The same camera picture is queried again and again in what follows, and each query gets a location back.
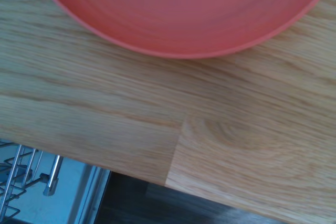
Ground metal wire dishwasher rack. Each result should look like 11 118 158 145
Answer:
0 140 64 224

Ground stainless dishwasher door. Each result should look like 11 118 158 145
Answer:
15 155 112 224

